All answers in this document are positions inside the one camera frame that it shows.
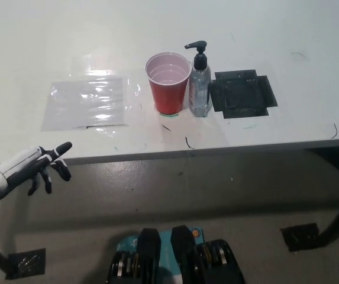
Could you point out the white and black left hand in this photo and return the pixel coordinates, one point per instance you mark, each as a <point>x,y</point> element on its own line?
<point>15,170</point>

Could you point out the clear soap pump bottle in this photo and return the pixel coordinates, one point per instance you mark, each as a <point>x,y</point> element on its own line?
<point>199,85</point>

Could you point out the black and teal robot body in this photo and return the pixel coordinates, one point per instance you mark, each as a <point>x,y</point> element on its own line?
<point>181,254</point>

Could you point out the clear plastic sheet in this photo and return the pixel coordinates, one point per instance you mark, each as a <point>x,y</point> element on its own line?
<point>83,103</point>

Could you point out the red plastic cup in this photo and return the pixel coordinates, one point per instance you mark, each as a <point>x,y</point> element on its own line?
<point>167,91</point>

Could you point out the black tape patch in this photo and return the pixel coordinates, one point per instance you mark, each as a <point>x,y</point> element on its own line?
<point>240,94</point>

